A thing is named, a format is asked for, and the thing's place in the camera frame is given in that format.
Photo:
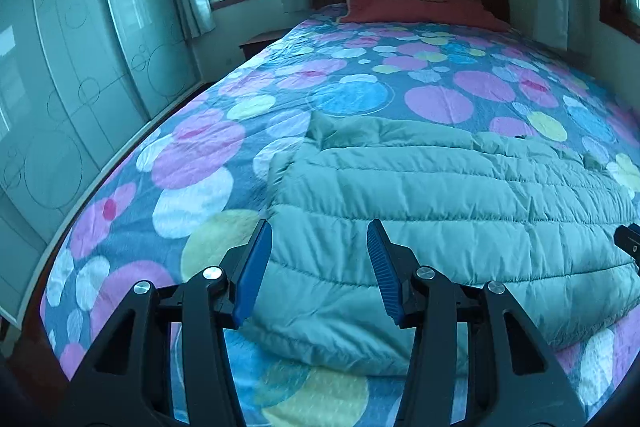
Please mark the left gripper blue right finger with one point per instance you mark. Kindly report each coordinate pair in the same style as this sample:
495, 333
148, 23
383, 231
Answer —
514, 377

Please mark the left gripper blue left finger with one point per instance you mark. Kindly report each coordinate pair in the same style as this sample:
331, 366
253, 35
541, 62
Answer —
124, 379

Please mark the red blanket at headboard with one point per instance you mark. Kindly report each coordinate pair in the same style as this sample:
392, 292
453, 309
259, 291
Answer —
452, 12

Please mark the colourful dotted bedspread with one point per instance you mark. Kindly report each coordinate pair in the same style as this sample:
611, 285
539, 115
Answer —
193, 189

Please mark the glossy white wardrobe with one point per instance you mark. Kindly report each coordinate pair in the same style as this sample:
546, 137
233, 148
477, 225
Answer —
80, 79

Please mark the light green puffer jacket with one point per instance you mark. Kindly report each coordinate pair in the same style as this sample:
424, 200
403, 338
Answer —
477, 207

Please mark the dark wooden nightstand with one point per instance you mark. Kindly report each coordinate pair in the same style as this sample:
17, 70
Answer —
255, 45

